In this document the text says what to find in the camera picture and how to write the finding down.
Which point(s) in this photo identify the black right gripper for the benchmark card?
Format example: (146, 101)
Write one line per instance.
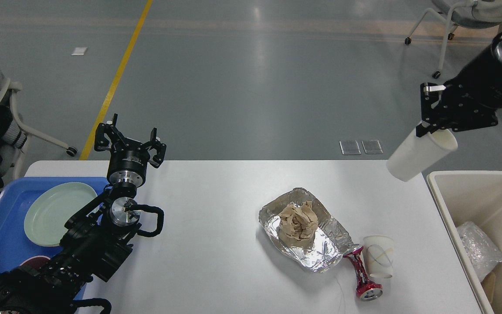
(470, 100)

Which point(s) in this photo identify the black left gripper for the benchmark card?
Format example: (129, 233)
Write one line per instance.
(128, 158)

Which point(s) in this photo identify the plain white paper cup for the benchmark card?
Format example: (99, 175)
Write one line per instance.
(415, 154)

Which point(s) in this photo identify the mint green plate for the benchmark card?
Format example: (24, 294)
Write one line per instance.
(45, 219)

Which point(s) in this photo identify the pink mug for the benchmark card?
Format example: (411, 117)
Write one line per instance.
(36, 261)

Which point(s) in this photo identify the clear plastic container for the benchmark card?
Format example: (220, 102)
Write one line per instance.
(482, 252)

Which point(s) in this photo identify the aluminium foil tray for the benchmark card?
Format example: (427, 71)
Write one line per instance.
(327, 246)

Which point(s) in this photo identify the brown paper bag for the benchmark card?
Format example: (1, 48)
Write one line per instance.
(488, 285)

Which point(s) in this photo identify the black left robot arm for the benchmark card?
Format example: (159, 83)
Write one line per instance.
(96, 242)

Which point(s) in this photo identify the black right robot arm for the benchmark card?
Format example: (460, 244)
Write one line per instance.
(468, 101)

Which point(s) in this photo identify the right floor outlet plate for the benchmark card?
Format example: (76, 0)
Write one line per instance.
(372, 147)

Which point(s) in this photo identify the floor outlet plate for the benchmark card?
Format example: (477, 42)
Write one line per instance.
(372, 147)
(350, 147)

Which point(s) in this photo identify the grey office chair right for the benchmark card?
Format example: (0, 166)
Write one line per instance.
(470, 14)

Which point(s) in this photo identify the left floor outlet plate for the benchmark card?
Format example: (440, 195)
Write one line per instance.
(350, 147)

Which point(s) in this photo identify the beige plastic bin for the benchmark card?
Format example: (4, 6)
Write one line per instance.
(472, 196)

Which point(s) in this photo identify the white office chair left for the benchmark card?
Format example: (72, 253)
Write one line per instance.
(13, 158)

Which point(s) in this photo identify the blue plastic tray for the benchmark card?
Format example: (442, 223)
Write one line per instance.
(15, 200)

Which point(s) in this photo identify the crumpled brown paper ball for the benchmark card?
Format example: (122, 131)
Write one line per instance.
(298, 222)

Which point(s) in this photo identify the red snack wrapper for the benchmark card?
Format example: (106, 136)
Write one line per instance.
(366, 289)

